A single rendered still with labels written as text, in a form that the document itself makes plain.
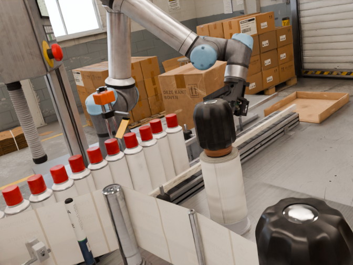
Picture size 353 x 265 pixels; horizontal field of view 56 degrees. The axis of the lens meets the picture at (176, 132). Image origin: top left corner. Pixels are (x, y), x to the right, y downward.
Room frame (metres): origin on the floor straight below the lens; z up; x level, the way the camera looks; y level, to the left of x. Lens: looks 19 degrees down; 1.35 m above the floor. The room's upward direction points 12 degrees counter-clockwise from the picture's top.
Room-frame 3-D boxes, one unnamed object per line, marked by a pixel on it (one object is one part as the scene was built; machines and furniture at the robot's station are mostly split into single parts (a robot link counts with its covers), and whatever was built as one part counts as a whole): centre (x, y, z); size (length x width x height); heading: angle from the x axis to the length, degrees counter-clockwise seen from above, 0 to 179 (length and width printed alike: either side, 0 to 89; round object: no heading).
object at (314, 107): (1.44, -0.61, 0.85); 0.30 x 0.26 x 0.04; 129
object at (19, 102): (0.78, 0.35, 1.18); 0.04 x 0.04 x 0.21
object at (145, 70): (4.72, 0.69, 0.45); 1.20 x 0.84 x 0.89; 32
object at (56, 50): (0.76, 0.23, 1.33); 0.04 x 0.03 x 0.04; 4
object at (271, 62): (4.95, -1.26, 0.57); 1.20 x 0.85 x 1.14; 123
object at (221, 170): (0.64, -0.08, 1.03); 0.09 x 0.09 x 0.30
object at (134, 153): (0.83, 0.12, 0.98); 0.05 x 0.05 x 0.20
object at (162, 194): (0.77, 0.07, 0.89); 0.03 x 0.03 x 0.12; 39
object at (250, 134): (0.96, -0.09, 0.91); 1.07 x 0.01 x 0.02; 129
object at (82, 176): (0.74, 0.25, 0.98); 0.05 x 0.05 x 0.20
